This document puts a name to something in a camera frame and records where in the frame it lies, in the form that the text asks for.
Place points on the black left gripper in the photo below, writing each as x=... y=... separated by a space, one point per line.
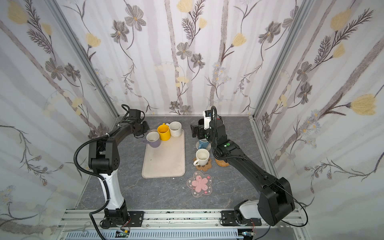
x=142 y=129

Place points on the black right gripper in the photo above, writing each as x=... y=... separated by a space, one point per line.
x=196 y=131

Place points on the white mug blue handle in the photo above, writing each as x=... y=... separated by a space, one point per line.
x=203 y=141

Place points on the lavender mug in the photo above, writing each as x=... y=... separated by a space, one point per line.
x=153 y=139

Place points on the yellow mug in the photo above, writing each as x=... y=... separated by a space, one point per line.
x=164 y=132

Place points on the plain white mug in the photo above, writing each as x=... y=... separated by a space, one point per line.
x=202 y=157

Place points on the brown paw coaster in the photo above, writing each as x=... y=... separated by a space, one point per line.
x=205 y=167

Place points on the beige serving tray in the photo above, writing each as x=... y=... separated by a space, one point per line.
x=166 y=161

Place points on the rattan wicker round coaster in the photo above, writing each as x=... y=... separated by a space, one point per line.
x=221 y=163

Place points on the pink flower coaster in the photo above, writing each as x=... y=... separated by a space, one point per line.
x=200 y=184

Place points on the woven multicolour round coaster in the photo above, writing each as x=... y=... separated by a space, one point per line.
x=206 y=146

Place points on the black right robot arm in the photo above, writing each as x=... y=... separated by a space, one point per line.
x=275 y=200

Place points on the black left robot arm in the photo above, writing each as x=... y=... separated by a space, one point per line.
x=104 y=160

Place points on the white speckled cup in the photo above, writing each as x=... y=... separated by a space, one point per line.
x=175 y=129

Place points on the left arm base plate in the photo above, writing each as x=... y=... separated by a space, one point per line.
x=132 y=219

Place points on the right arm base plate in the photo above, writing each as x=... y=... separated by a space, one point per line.
x=233 y=218

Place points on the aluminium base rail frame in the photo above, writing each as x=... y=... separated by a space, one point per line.
x=204 y=225

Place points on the aluminium corner post left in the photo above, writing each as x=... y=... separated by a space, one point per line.
x=80 y=52

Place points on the aluminium corner post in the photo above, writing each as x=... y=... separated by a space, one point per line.
x=293 y=33
x=80 y=52

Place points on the aluminium corner post right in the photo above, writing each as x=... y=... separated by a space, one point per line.
x=293 y=33

